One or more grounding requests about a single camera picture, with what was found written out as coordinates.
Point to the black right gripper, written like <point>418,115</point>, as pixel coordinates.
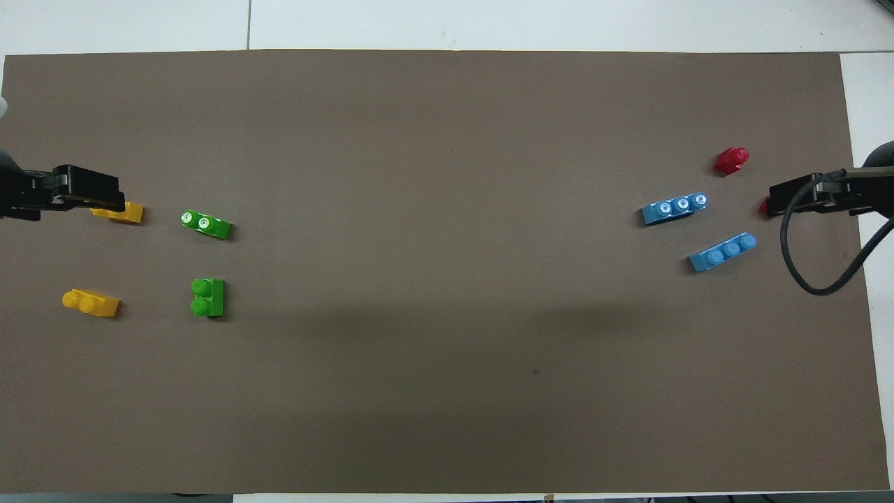
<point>848,192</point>

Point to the green two-stud toy brick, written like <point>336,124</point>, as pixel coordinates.
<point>213,227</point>
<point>213,297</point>

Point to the blue three-stud toy brick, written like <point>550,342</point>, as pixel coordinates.
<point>719,255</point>
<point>670,209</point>

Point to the brown table mat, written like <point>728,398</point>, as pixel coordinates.
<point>447,314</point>

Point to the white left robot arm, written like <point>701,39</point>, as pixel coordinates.
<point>7,161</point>

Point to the yellow two-stud toy brick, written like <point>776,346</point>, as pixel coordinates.
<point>131,213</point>
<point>94,305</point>

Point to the red one-stud toy brick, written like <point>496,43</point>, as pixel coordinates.
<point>764,206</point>
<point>730,162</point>

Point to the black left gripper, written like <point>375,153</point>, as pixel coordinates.
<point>28,192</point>

